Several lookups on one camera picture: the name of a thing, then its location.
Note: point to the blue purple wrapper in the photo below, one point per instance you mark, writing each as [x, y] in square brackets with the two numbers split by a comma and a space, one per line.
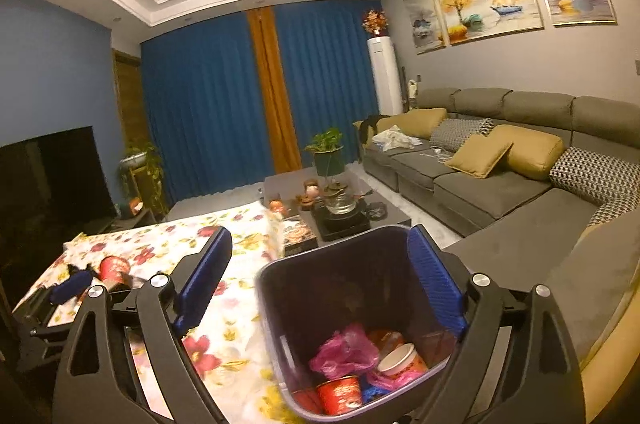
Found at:
[381, 385]

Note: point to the red gold flower ornament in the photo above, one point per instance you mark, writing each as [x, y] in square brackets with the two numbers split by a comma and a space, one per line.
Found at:
[375, 23]

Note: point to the printed cardboard box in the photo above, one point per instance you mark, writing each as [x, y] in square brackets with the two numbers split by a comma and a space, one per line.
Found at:
[299, 238]

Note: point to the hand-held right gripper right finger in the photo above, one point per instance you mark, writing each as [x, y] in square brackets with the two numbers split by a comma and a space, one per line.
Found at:
[435, 284]

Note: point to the yellow bolster cushion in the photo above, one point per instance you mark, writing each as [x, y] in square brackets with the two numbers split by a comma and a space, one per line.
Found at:
[415, 122]
[537, 152]

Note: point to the red instant noodle cup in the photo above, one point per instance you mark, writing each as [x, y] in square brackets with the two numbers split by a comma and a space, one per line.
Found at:
[114, 268]

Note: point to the black garment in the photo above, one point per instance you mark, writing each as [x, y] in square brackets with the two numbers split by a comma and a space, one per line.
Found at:
[367, 128]

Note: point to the red cup with white inside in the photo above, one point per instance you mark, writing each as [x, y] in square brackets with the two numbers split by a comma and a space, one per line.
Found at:
[402, 360]

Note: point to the black white patterned pillow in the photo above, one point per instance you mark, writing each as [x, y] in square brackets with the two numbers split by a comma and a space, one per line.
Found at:
[615, 210]
[595, 174]
[457, 133]

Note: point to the red can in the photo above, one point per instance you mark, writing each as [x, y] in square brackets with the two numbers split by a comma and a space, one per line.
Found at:
[340, 396]

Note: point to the blue curtain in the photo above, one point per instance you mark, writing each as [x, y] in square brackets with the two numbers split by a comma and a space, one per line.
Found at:
[327, 74]
[205, 104]

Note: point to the yellow square pillow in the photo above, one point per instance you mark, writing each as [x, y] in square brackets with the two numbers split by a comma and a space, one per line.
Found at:
[477, 157]

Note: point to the grey sectional sofa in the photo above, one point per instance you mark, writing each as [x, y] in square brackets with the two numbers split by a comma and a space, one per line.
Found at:
[500, 199]

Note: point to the dark coffee table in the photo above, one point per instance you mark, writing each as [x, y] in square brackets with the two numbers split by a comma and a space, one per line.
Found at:
[285, 181]

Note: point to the dark purple plastic bin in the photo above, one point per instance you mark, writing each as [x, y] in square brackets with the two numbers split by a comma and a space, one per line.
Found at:
[310, 284]

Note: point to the orange curtain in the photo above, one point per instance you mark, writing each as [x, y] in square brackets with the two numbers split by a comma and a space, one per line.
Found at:
[275, 94]

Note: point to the black flat television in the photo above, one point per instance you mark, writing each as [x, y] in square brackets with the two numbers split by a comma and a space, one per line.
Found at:
[50, 189]

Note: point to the white crumpled cloth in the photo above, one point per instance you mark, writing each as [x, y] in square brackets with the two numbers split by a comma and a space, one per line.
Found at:
[397, 138]

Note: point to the black induction cooker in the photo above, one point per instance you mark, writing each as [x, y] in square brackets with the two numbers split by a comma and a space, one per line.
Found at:
[342, 226]

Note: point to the pink plastic bag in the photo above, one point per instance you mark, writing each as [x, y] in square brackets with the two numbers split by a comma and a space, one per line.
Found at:
[342, 351]

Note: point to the white handheld appliance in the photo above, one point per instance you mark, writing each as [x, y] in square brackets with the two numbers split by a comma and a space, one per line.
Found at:
[412, 94]

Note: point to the glass teapot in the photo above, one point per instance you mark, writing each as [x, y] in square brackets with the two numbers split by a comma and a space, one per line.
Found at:
[342, 201]

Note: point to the small orange figurine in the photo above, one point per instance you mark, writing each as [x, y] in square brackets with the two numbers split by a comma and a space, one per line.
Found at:
[276, 205]

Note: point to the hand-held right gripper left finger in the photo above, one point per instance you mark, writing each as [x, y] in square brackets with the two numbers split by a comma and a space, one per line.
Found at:
[200, 279]

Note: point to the small framed painting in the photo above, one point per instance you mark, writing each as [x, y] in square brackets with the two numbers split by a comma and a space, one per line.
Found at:
[425, 22]

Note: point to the grey cushion with yellow edge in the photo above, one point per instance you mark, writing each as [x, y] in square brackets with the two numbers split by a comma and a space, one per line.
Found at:
[595, 284]

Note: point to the wooden plant stand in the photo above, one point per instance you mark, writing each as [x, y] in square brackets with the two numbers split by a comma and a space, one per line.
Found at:
[145, 191]

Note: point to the trailing potted plant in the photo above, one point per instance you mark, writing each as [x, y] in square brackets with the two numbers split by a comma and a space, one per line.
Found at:
[142, 159]

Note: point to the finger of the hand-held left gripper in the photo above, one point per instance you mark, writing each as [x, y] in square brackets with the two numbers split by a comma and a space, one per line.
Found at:
[70, 286]
[47, 334]

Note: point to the white standing air conditioner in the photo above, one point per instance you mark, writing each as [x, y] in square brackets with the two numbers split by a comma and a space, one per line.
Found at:
[386, 77]

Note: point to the wooden door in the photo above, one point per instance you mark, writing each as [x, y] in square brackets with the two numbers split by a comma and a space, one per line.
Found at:
[130, 99]

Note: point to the green potted plant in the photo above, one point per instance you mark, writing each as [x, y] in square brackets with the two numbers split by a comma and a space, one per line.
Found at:
[327, 159]

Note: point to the small ceramic figurine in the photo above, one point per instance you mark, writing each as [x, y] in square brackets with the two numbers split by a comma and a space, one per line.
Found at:
[311, 193]

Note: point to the dark ashtray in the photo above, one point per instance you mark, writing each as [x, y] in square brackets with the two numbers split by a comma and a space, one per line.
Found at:
[376, 209]

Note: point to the floral tablecloth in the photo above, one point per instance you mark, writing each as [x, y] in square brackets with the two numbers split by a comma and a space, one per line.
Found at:
[235, 264]

